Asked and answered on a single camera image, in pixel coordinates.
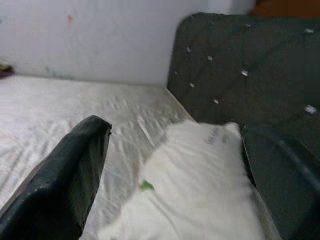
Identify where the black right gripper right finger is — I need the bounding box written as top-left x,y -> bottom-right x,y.
240,123 -> 320,240

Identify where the white quilted mattress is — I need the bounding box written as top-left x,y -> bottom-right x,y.
0,74 -> 196,240

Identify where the brown wooden furniture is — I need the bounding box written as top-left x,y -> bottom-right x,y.
249,0 -> 320,18

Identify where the black tufted headboard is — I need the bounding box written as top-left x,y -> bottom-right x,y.
166,11 -> 320,176

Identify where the white pillow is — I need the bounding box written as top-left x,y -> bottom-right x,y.
97,119 -> 282,240

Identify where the purple cartoon mouse blanket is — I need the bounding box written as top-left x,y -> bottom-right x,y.
0,62 -> 15,80

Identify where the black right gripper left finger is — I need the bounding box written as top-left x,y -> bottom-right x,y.
0,114 -> 113,240

